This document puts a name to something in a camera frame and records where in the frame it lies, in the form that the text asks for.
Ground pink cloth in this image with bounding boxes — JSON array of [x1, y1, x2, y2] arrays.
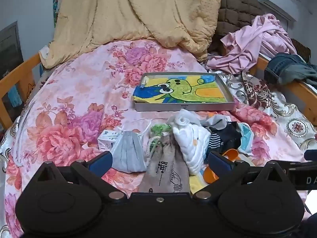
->
[[205, 13, 298, 75]]

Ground grey sock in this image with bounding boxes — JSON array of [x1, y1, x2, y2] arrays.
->
[[201, 115, 232, 129]]

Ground yellow cloth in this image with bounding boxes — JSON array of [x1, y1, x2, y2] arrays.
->
[[189, 175, 208, 191]]

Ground yellow quilt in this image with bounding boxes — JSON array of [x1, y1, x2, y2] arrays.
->
[[40, 0, 222, 70]]

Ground framed wall picture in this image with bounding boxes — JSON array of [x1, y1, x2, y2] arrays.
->
[[0, 21, 24, 80]]

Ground pink floral bedsheet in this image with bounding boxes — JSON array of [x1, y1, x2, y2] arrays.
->
[[0, 40, 317, 238]]

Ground orange plastic cup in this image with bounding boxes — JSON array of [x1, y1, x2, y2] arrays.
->
[[203, 149, 239, 184]]

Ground green mesh bag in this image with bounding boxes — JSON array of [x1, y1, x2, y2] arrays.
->
[[148, 124, 172, 159]]

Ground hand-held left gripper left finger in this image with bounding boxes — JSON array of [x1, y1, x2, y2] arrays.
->
[[32, 151, 125, 202]]

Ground white pad with blue print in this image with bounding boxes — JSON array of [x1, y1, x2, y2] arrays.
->
[[236, 123, 254, 156]]

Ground blue jeans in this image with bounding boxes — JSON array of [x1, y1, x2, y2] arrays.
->
[[264, 53, 317, 90]]

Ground small white box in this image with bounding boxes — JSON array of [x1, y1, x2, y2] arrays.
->
[[97, 130, 123, 152]]

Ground teal wall poster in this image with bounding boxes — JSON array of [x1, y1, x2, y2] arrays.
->
[[53, 0, 62, 26]]

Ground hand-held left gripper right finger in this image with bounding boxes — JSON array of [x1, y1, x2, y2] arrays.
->
[[193, 152, 289, 200]]

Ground white quilted cloth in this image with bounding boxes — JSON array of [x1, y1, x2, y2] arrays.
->
[[172, 124, 211, 175]]

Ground grey tray box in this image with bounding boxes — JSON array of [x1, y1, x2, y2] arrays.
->
[[134, 72, 236, 112]]

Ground brown quilted blanket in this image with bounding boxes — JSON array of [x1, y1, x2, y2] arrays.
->
[[208, 0, 270, 55]]

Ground grey face mask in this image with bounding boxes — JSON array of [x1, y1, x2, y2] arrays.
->
[[110, 119, 153, 173]]

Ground black striped sock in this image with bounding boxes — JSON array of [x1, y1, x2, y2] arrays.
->
[[207, 121, 242, 154]]

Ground white gauze roll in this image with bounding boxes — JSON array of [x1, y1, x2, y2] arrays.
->
[[167, 108, 201, 129]]

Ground dinosaur print towel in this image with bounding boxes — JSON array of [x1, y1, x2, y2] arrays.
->
[[134, 74, 227, 104]]

